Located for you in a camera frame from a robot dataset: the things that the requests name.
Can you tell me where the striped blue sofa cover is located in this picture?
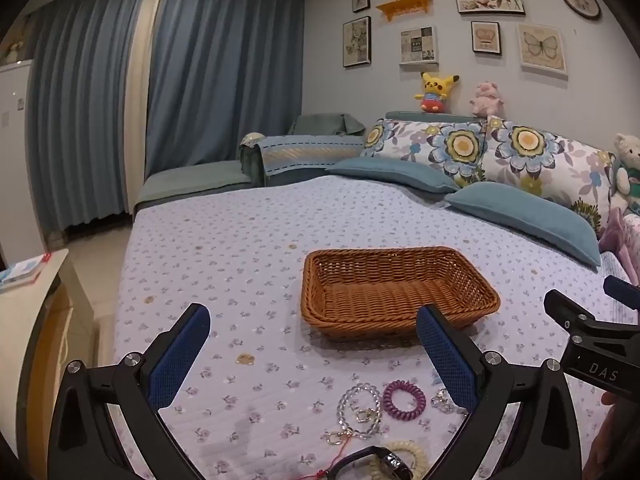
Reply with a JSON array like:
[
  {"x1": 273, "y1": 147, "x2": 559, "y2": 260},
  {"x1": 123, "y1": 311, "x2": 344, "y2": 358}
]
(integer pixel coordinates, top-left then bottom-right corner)
[{"x1": 255, "y1": 134, "x2": 366, "y2": 176}]

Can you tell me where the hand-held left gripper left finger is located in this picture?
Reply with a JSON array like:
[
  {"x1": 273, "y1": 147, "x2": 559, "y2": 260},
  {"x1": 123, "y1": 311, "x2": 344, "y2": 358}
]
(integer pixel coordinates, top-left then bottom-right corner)
[{"x1": 47, "y1": 303, "x2": 211, "y2": 480}]

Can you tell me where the round framed picture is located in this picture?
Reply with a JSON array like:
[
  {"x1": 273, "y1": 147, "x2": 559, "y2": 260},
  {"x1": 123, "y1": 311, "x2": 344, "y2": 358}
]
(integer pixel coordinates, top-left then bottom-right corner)
[{"x1": 559, "y1": 0, "x2": 602, "y2": 21}]

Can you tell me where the gold clasp red string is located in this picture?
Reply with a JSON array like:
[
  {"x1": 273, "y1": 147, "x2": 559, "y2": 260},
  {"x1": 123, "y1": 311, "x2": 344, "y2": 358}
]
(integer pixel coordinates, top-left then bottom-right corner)
[{"x1": 300, "y1": 429, "x2": 353, "y2": 480}]

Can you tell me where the blue pillow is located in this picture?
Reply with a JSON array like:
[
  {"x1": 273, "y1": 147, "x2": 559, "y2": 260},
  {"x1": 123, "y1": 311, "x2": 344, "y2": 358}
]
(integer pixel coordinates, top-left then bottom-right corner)
[
  {"x1": 445, "y1": 181, "x2": 602, "y2": 267},
  {"x1": 325, "y1": 156, "x2": 461, "y2": 195}
]

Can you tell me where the pink pig plush toy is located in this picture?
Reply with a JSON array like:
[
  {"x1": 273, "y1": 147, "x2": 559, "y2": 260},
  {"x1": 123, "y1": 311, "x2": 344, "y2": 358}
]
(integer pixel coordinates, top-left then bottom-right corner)
[{"x1": 469, "y1": 81, "x2": 505, "y2": 118}]

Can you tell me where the green sofa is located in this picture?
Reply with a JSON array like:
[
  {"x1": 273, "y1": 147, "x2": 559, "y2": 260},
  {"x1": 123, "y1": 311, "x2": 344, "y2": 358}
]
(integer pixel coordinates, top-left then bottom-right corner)
[{"x1": 132, "y1": 112, "x2": 368, "y2": 221}]

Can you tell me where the yellow plush toy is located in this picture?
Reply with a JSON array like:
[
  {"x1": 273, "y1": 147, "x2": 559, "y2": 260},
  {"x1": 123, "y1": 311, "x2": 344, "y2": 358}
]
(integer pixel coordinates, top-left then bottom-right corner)
[{"x1": 413, "y1": 71, "x2": 461, "y2": 113}]

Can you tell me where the blue book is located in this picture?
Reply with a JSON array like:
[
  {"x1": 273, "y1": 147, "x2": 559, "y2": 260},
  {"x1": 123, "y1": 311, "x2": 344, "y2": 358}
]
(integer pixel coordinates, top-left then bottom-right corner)
[{"x1": 0, "y1": 254, "x2": 51, "y2": 293}]

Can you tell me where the white cabinet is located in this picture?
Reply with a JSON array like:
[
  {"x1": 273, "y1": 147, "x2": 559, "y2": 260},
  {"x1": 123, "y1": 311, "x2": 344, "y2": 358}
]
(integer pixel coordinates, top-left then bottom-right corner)
[{"x1": 0, "y1": 58, "x2": 48, "y2": 263}]

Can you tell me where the silver crystal bracelet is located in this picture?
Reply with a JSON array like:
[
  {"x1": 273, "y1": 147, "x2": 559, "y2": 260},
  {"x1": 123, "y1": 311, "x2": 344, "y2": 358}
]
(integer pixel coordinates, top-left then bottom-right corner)
[{"x1": 431, "y1": 387, "x2": 467, "y2": 415}]

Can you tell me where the cream curtain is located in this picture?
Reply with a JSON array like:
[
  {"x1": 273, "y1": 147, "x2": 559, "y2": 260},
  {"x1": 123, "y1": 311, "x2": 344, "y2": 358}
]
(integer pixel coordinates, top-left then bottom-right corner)
[{"x1": 122, "y1": 0, "x2": 163, "y2": 216}]

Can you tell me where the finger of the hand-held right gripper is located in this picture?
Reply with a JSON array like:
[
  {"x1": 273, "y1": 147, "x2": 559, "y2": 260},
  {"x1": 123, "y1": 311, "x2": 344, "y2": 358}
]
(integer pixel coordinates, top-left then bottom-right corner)
[
  {"x1": 544, "y1": 288, "x2": 601, "y2": 346},
  {"x1": 603, "y1": 275, "x2": 640, "y2": 306}
]

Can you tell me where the cream teddy bear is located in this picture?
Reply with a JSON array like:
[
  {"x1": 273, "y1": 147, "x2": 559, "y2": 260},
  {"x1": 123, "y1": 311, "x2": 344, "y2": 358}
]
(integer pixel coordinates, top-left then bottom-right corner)
[{"x1": 612, "y1": 132, "x2": 640, "y2": 216}]

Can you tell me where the black wrist watch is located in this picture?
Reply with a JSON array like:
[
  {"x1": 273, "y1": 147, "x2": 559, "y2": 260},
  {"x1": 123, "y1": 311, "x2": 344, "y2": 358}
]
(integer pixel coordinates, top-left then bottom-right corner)
[{"x1": 327, "y1": 445, "x2": 416, "y2": 480}]

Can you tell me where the person's right hand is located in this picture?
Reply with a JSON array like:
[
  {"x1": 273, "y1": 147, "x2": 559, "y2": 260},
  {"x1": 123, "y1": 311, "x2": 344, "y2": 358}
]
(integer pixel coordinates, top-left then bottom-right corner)
[{"x1": 587, "y1": 391, "x2": 640, "y2": 480}]

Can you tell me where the brown wicker basket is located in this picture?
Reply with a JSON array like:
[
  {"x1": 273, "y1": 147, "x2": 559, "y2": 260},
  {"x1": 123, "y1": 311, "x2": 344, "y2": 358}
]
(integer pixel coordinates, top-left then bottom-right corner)
[{"x1": 301, "y1": 246, "x2": 501, "y2": 343}]

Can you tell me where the white collage canvas picture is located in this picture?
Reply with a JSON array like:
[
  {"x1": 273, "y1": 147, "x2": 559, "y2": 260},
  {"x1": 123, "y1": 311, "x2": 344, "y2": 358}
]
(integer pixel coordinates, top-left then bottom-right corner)
[{"x1": 399, "y1": 25, "x2": 440, "y2": 67}]

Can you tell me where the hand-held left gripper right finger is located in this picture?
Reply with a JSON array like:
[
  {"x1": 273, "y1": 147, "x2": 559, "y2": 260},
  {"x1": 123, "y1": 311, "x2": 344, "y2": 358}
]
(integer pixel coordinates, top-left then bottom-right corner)
[{"x1": 416, "y1": 304, "x2": 583, "y2": 480}]

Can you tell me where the cream spiral hair tie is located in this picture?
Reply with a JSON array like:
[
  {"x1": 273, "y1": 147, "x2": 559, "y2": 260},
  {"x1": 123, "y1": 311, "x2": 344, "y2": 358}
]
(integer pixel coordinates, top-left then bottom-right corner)
[{"x1": 370, "y1": 440, "x2": 430, "y2": 480}]

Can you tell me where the floral cushion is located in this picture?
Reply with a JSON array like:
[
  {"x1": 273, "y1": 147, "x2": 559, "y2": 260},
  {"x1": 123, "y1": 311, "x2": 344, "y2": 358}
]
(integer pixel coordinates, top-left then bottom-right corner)
[
  {"x1": 361, "y1": 118, "x2": 488, "y2": 183},
  {"x1": 482, "y1": 116, "x2": 618, "y2": 238}
]

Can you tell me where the dark framed cream picture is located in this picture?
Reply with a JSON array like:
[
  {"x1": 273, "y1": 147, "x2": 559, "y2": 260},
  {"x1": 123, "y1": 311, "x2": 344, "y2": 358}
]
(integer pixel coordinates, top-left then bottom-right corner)
[{"x1": 470, "y1": 21, "x2": 502, "y2": 53}]

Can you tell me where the floral lilac bedspread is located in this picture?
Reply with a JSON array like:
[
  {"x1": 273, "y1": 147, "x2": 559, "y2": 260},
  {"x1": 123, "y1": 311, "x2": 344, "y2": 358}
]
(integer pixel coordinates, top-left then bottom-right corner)
[{"x1": 112, "y1": 175, "x2": 640, "y2": 480}]

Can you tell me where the tall dark framed picture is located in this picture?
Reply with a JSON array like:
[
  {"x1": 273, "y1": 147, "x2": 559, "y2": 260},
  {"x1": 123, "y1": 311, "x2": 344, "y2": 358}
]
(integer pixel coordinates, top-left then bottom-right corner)
[{"x1": 342, "y1": 16, "x2": 372, "y2": 68}]

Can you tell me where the clear bead bracelet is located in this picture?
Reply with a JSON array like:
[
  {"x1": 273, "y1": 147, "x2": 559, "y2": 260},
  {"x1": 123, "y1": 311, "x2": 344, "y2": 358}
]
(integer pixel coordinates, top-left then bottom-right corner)
[{"x1": 337, "y1": 382, "x2": 381, "y2": 426}]

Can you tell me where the teal headboard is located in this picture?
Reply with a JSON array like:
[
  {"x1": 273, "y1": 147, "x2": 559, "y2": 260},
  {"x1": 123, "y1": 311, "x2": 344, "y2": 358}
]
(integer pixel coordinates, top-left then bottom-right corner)
[{"x1": 385, "y1": 110, "x2": 488, "y2": 124}]

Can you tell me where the purple spiral hair tie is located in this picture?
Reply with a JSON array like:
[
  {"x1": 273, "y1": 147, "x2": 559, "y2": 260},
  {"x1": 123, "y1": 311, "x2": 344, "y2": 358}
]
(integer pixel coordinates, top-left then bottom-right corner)
[{"x1": 382, "y1": 380, "x2": 427, "y2": 422}]

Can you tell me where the orange wall shelf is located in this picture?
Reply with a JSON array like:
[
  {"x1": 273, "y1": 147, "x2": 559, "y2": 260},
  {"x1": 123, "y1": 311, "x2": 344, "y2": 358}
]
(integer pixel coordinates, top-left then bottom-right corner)
[{"x1": 376, "y1": 0, "x2": 432, "y2": 25}]

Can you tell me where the pink purple blanket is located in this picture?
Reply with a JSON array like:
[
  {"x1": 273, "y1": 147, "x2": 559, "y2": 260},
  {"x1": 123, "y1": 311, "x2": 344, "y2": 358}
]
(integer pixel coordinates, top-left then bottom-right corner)
[{"x1": 597, "y1": 210, "x2": 640, "y2": 286}]

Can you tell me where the butterfly canvas picture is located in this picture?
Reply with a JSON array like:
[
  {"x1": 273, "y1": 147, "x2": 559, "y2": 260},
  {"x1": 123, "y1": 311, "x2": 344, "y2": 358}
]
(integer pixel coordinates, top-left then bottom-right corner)
[{"x1": 516, "y1": 22, "x2": 569, "y2": 77}]

